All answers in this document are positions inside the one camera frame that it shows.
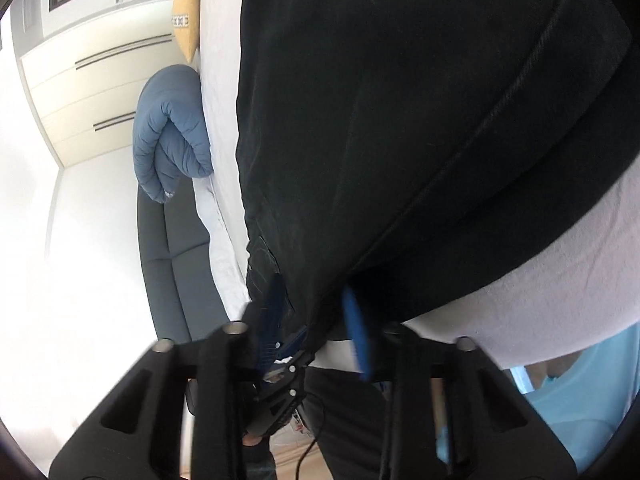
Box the black denim pants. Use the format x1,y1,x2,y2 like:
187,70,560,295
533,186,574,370
234,0,634,376

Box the left hand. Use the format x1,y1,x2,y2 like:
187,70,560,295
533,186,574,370
242,434,262,448

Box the blue folded duvet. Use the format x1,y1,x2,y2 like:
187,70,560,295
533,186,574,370
132,64,214,204

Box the white bed mattress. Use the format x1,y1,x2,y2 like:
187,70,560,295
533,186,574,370
196,0,640,376

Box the light blue shirt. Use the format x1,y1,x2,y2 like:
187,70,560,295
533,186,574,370
508,324,639,474

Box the yellow cushion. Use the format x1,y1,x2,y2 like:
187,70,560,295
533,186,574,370
171,0,201,64

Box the white wardrobe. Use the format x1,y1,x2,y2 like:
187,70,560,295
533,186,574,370
9,0,184,168

